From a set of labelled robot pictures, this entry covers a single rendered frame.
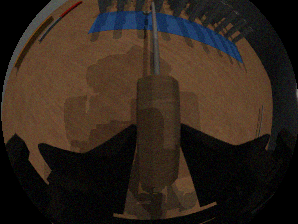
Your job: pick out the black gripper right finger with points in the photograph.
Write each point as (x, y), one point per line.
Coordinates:
(212, 163)

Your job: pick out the blue tape strip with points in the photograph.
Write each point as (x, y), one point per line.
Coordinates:
(135, 20)

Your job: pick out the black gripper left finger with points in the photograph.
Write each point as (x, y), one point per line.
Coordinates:
(105, 168)

